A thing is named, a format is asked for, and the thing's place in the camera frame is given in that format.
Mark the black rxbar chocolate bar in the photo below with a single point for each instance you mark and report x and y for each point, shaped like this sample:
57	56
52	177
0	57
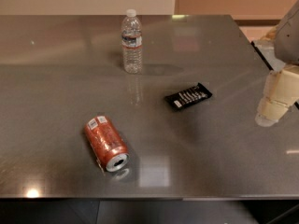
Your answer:
191	96

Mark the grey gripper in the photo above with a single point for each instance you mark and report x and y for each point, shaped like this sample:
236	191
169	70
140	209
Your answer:
289	37

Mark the orange soda can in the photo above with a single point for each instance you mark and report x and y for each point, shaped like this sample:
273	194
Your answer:
110	151

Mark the clear plastic water bottle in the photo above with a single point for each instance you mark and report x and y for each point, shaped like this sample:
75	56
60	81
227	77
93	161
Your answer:
131	41

